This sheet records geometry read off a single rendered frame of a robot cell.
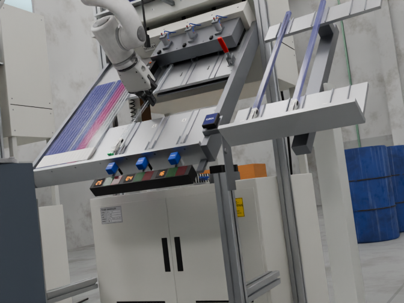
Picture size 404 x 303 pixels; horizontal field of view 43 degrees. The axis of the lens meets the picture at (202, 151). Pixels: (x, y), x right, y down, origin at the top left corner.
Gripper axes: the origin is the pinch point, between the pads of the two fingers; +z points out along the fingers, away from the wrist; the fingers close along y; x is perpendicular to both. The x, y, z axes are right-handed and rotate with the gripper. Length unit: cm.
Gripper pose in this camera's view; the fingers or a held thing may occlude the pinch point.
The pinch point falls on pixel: (149, 99)
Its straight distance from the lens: 179.3
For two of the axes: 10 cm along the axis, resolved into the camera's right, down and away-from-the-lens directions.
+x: -3.1, 7.1, -6.4
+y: -8.6, 0.8, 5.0
